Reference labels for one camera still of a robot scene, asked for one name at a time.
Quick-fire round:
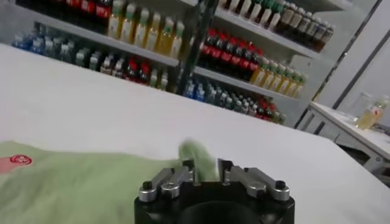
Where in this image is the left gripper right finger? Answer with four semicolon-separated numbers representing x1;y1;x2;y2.
217;158;291;202

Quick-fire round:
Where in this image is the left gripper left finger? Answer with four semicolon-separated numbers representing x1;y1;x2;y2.
138;158;196;203

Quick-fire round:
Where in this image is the light green t-shirt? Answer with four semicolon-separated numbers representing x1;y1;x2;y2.
0;138;219;224

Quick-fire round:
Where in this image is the small red cap cola bottle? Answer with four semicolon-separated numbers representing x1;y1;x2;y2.
264;103;274;122
126;59;138;82
255;99;266;120
138;62;151;85

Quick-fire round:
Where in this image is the white cabinet shelf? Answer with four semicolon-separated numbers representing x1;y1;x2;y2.
15;5;181;68
213;7;321;59
193;66;295;101

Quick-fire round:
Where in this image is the green cap yellow juice bottle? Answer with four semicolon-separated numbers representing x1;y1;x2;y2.
251;57;271;88
269;64;286;92
120;2;137;44
261;60;278;89
133;7;150;49
108;0;124;40
157;16;175;57
277;68;293;95
294;75;307;99
170;20;185;60
286;72;301;97
145;12;161;52

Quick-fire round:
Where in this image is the white side table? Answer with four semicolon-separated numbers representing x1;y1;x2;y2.
296;102;390;186

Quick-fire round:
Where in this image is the yellow liquid plastic bottle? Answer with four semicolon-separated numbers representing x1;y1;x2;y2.
355;96;390;131

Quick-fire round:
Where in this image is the clear glass jar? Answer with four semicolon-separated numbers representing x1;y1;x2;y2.
352;91;374;115

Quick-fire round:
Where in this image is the beige label dark drink bottle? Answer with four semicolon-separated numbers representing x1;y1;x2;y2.
280;2;295;36
304;17;318;46
312;20;327;49
289;10;303;40
297;14;310;43
319;24;335;53

